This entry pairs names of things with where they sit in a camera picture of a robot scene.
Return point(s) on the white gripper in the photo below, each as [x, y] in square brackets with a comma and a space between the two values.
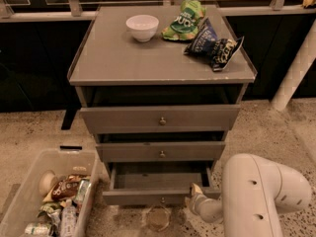
[197, 201]

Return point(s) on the grey bottom drawer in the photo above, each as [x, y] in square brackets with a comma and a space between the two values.
[158, 183]

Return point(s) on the grey drawer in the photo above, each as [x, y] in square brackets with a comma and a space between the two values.
[158, 183]
[160, 118]
[160, 151]

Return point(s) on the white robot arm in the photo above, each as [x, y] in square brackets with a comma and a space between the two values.
[254, 192]

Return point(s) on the grey middle drawer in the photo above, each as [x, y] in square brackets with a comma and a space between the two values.
[160, 151]

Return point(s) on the grey drawer cabinet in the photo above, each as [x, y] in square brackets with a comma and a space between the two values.
[115, 70]

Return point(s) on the grey top drawer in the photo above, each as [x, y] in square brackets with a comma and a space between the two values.
[160, 118]

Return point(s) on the round floor drain cover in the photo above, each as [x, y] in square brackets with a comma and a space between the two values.
[158, 218]

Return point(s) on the green soda can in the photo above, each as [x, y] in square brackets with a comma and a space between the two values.
[84, 186]

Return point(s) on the clear plastic water bottle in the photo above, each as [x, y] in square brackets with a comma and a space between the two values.
[68, 220]

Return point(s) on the brown snack bag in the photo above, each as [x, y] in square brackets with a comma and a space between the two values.
[66, 188]

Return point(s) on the clear plastic storage bin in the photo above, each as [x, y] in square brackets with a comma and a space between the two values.
[27, 201]

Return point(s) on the green snack packet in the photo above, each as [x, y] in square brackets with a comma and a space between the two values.
[50, 209]

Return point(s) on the black chip bag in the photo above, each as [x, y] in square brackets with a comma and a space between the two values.
[222, 51]

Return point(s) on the blue chip bag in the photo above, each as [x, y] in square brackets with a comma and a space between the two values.
[205, 38]

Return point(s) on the silver can in bin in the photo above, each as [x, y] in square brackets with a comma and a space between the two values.
[38, 228]

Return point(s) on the green chip bag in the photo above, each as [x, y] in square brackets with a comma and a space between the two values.
[185, 26]

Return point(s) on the white ceramic bowl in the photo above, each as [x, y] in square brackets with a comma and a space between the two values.
[142, 27]

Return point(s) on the white diagonal pillar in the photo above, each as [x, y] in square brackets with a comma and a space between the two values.
[296, 72]

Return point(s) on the metal window railing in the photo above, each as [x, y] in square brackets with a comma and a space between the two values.
[82, 4]

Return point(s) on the yellow object on ledge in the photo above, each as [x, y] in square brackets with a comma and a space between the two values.
[308, 3]

